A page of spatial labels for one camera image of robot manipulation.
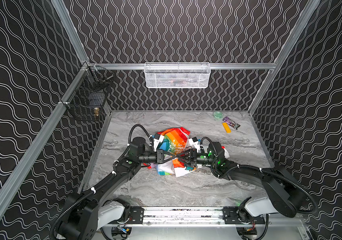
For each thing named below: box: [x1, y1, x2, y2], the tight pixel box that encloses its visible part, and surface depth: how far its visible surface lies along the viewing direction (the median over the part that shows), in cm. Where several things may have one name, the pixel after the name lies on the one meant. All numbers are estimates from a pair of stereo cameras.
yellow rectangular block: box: [222, 122, 232, 134], surface depth 112 cm
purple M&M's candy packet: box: [222, 116, 241, 130], surface depth 115 cm
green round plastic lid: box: [213, 111, 224, 119], surface depth 119 cm
